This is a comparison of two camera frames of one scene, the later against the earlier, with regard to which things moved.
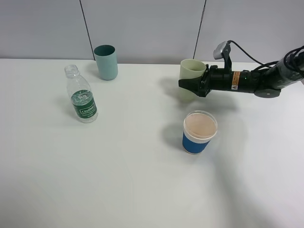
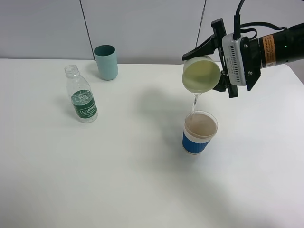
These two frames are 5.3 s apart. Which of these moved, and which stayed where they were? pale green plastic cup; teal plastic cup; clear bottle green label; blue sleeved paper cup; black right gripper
Moved: black right gripper; pale green plastic cup
Stayed: clear bottle green label; blue sleeved paper cup; teal plastic cup
